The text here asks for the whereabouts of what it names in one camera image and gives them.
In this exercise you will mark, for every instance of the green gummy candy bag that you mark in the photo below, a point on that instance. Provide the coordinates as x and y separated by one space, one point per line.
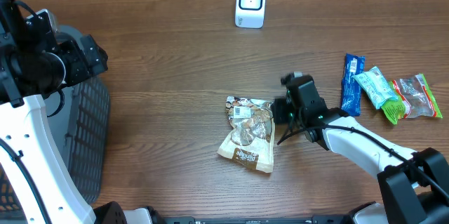
414 99

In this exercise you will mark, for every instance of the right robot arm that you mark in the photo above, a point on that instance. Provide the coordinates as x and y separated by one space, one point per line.
413 185

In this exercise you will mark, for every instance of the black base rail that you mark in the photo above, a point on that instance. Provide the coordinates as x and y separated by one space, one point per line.
317 219

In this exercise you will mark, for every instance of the blue cookie packet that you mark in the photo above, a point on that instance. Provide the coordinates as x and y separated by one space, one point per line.
351 90

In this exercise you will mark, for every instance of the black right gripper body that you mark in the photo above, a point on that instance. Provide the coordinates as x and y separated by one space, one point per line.
283 112

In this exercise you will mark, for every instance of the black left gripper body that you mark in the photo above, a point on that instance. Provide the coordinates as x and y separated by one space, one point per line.
76 67

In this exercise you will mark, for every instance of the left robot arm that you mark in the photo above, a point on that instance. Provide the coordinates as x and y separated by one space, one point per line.
38 58

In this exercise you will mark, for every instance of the beige mushroom snack bag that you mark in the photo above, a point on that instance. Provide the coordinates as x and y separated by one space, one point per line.
251 140

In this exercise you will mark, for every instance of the teal snack packet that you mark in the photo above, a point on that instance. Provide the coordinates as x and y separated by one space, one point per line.
376 87

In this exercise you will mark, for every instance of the grey plastic shopping basket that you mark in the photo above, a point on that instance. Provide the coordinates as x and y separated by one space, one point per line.
79 131

